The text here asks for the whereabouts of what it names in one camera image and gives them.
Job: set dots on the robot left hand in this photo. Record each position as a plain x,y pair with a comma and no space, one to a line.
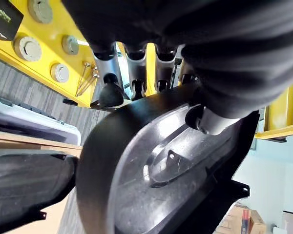
210,36

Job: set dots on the black sole-shaped part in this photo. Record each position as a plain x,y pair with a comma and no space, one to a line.
27,180
136,195

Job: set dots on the yellow metal shelf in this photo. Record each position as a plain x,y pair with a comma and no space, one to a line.
52,26

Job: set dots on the brown cardboard box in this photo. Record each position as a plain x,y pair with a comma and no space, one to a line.
244,219

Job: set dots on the grey plastic box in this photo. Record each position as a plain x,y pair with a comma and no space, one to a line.
39,126

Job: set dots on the black box with green print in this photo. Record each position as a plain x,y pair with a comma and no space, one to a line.
5,17

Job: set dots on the long metal bolt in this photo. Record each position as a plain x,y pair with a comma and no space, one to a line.
90,83
82,76
88,80

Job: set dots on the round grey flanged part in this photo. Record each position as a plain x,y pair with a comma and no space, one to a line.
28,48
60,72
40,9
70,45

